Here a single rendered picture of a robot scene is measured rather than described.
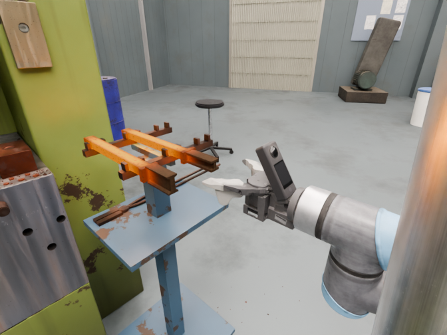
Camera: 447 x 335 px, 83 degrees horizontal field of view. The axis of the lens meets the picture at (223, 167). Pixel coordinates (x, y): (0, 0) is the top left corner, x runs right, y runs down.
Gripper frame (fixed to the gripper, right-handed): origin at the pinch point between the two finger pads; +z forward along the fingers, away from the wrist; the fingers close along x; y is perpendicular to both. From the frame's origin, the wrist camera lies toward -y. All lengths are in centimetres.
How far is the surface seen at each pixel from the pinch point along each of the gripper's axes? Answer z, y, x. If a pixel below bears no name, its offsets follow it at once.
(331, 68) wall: 218, 33, 726
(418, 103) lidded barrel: -11, 62, 489
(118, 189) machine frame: 62, 31, 2
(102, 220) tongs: 38.0, 25.2, -16.0
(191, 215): 19.2, 26.4, 5.6
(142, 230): 25.2, 26.4, -9.7
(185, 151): 11.6, -1.3, -1.3
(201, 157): 6.1, -1.2, -1.3
